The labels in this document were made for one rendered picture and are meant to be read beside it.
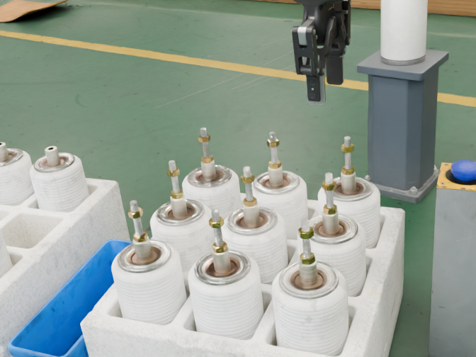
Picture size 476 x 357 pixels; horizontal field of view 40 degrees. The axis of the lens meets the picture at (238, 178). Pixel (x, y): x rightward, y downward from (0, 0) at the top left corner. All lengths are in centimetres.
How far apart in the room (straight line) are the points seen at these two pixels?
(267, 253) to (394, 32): 61
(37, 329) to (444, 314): 63
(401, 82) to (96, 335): 80
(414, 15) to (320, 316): 74
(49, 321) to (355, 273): 50
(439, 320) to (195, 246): 38
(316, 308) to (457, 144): 102
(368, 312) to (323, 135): 97
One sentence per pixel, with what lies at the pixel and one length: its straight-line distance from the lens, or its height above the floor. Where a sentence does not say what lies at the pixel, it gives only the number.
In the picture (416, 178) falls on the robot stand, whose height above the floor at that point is 5.
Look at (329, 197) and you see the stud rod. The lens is 91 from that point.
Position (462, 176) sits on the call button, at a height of 32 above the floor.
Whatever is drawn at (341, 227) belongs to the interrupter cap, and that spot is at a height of 25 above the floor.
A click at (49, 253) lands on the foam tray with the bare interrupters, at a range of 115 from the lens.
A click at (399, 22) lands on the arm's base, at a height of 39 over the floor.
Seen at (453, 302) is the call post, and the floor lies 12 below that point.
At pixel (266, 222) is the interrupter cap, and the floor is 25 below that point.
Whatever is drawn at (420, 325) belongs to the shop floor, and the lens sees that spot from 117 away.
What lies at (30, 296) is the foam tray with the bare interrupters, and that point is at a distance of 113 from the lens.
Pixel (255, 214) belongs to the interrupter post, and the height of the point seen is 27.
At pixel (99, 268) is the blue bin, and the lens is 122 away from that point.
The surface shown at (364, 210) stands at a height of 24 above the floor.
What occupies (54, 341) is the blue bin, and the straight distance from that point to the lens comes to 115.
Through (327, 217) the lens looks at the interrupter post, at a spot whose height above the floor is 28.
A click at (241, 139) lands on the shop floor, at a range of 183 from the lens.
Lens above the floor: 76
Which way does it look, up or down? 28 degrees down
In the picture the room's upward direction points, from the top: 7 degrees counter-clockwise
